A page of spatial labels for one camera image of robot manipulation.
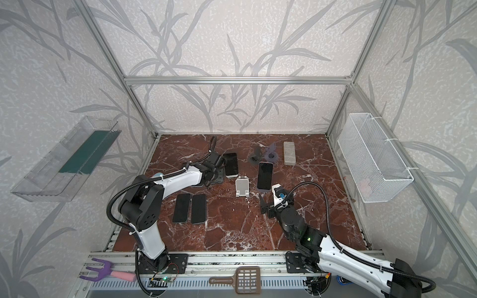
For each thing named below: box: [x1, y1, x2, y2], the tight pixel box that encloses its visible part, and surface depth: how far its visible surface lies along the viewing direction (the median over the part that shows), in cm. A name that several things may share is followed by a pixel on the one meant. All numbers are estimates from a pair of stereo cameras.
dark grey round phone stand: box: [264, 141, 279, 163], surface depth 110 cm
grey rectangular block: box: [283, 141, 297, 166], surface depth 110 cm
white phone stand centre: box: [235, 175, 250, 197], surface depth 93 cm
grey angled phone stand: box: [247, 143, 263, 165], surface depth 110 cm
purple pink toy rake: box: [79, 258, 137, 282], surface depth 72 cm
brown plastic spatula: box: [208, 266, 262, 295], surface depth 71 cm
